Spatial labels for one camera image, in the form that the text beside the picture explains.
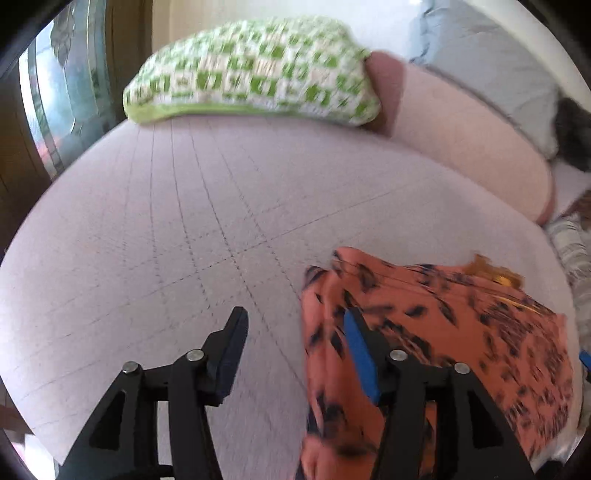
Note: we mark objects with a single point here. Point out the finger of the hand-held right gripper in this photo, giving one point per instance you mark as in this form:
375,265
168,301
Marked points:
586,361

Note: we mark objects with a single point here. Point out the black fluffy cloth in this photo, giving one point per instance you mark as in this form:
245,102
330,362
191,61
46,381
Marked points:
575,134

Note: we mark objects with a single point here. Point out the striped floral pillow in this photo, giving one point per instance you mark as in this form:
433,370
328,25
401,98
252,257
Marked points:
572,249

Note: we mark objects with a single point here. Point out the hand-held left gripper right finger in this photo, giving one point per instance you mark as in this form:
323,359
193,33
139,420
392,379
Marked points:
362,355

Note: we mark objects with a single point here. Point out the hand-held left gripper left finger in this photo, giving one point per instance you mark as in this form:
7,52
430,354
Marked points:
228,355

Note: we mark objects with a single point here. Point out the stained glass window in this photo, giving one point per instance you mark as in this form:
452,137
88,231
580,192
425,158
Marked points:
64,92

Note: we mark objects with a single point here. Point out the green checked pillow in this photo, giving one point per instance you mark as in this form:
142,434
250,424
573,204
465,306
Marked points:
249,69

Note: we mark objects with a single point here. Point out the orange black floral shirt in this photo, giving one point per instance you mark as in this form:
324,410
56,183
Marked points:
443,318

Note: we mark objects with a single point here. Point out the grey pillow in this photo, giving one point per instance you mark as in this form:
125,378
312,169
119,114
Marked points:
494,64

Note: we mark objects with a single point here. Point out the pink bolster cushion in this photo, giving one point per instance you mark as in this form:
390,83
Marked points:
471,138

